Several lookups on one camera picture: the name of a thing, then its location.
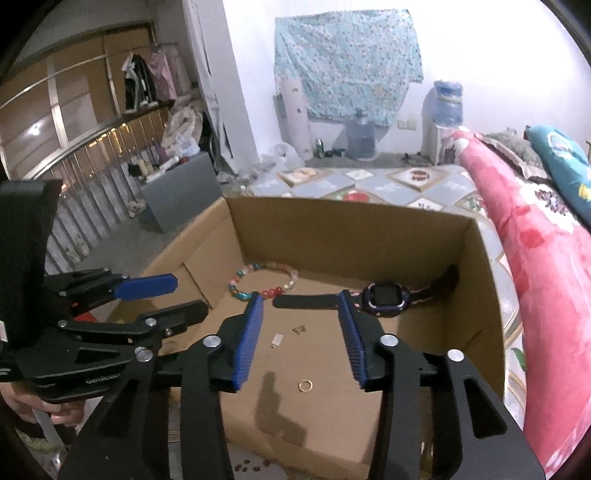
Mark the red gift bag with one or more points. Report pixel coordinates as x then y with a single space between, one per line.
83 316

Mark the grey board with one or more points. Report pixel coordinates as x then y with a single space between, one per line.
184 194

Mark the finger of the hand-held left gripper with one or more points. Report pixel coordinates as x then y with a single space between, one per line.
145 286
180 316

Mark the green can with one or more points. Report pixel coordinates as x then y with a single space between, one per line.
319 147

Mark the metal stair railing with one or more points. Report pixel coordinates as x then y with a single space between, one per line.
92 184

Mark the small silver comb clip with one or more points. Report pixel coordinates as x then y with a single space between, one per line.
276 340

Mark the white water dispenser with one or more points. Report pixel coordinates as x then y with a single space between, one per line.
441 145

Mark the clear water jug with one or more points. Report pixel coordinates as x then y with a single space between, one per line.
362 138

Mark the blue water dispenser bottle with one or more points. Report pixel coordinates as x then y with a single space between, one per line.
448 104

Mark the brown cardboard box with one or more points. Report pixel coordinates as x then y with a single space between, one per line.
332 258

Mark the teal printed pillow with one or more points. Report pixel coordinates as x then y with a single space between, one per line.
563 161

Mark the white fluffy jacket pile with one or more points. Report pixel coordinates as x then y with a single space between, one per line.
182 131

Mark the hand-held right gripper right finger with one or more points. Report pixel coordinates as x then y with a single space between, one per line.
354 341

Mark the pink floral blanket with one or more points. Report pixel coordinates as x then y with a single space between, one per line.
549 286

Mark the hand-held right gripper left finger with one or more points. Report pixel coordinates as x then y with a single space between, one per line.
247 341

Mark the grey patterned pillow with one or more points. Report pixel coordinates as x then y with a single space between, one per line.
512 147

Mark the person's left hand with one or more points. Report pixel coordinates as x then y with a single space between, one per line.
64 415

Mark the white wall socket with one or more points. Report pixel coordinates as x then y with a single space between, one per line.
405 124

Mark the hanging clothes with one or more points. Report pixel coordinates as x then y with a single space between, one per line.
147 78

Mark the white rolled mat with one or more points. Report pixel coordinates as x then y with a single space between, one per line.
295 120

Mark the teal floral wall cloth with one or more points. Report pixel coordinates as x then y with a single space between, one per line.
346 60

